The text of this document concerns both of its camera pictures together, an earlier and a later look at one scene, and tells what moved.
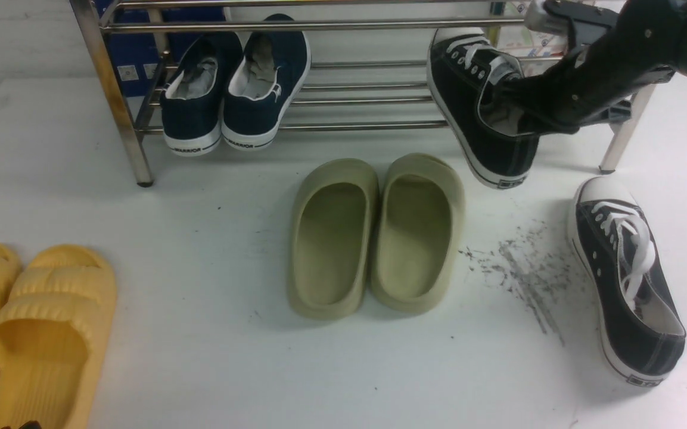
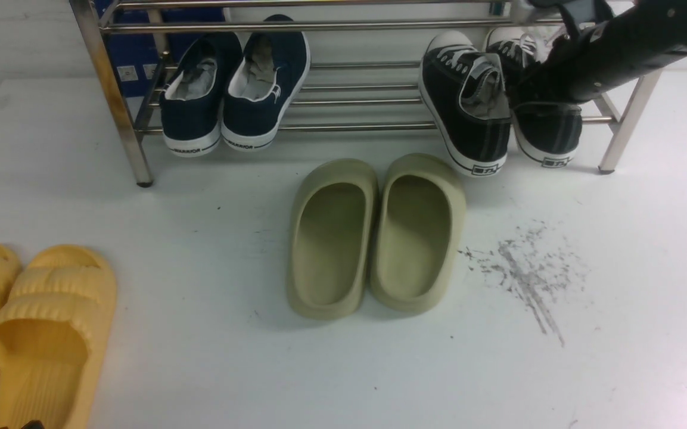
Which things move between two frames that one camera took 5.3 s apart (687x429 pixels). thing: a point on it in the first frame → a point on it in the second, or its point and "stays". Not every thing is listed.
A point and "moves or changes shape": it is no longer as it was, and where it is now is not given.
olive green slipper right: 418,232 stays
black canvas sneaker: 467,71 moves or changes shape
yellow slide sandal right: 49,336 stays
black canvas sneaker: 629,280 → 544,134
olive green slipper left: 333,228 stays
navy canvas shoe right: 264,84 stays
